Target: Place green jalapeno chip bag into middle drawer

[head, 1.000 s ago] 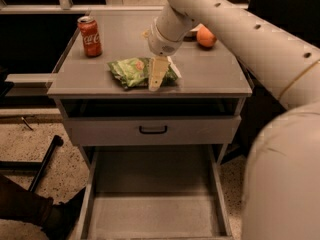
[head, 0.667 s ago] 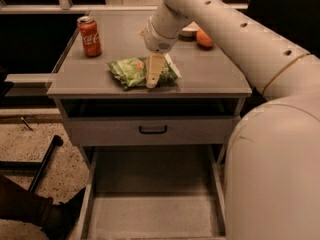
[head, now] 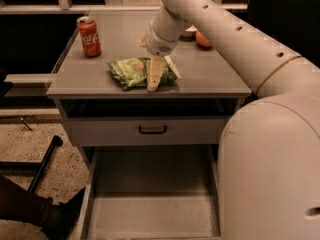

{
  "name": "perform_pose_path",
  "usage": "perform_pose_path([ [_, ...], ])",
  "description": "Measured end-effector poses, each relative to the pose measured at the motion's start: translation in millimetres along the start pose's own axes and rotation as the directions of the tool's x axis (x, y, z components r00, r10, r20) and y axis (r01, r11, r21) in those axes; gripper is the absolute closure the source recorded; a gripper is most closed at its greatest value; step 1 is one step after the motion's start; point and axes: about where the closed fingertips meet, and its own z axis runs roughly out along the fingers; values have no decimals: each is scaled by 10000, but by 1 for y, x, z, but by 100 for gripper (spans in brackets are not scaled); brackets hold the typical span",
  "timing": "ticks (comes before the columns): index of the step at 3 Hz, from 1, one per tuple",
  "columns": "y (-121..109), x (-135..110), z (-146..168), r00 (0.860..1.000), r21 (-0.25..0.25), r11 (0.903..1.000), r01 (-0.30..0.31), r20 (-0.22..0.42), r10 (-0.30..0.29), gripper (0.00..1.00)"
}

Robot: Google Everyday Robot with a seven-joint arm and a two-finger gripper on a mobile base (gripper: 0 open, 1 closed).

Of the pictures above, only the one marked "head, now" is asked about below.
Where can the black chair base leg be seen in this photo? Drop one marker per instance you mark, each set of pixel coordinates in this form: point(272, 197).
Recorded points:
point(35, 170)

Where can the orange fruit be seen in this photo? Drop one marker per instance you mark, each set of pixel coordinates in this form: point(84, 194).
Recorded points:
point(202, 41)

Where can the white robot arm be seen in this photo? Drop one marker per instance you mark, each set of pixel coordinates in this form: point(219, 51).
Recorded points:
point(268, 169)

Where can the open middle drawer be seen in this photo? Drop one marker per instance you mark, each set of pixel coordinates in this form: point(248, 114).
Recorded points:
point(150, 193)

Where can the black drawer handle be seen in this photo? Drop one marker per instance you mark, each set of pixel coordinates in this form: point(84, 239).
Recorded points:
point(152, 130)

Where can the person's dark shoe and leg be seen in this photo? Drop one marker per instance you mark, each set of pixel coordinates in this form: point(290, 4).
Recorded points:
point(55, 221)

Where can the closed top drawer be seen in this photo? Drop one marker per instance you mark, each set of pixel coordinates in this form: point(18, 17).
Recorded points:
point(124, 132)

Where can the black office chair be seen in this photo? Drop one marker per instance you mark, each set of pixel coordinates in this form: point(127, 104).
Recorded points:
point(295, 23)

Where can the grey drawer cabinet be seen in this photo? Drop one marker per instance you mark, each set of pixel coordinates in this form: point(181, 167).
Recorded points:
point(85, 88)

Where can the green jalapeno chip bag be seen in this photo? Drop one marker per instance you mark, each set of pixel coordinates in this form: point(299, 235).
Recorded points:
point(132, 72)

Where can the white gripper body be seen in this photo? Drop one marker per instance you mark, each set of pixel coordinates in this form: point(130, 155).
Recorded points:
point(159, 42)

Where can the metal window frame rail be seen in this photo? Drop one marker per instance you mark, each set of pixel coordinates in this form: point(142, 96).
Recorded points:
point(83, 0)

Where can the orange coca-cola soda can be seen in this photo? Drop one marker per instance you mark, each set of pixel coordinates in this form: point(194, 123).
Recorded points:
point(89, 35)

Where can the white paper bowl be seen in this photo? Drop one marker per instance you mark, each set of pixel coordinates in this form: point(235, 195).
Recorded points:
point(189, 32)

